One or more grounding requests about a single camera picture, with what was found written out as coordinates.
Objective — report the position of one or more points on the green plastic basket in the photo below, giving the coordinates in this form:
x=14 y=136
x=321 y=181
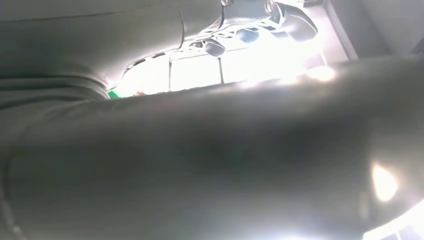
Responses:
x=114 y=95

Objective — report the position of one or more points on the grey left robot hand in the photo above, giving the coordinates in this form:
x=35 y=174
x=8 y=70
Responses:
x=232 y=159

